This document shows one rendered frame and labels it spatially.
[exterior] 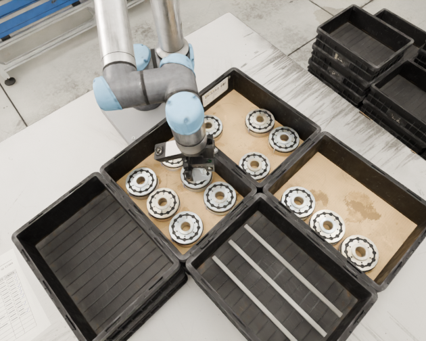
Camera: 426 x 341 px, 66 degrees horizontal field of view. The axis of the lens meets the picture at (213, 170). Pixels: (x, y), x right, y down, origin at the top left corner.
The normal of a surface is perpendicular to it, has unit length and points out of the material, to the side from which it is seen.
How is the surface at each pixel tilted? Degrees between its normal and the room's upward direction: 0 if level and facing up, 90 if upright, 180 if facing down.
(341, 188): 0
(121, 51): 30
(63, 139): 0
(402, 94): 0
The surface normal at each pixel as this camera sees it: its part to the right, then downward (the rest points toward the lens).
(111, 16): 0.11, -0.26
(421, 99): -0.05, -0.47
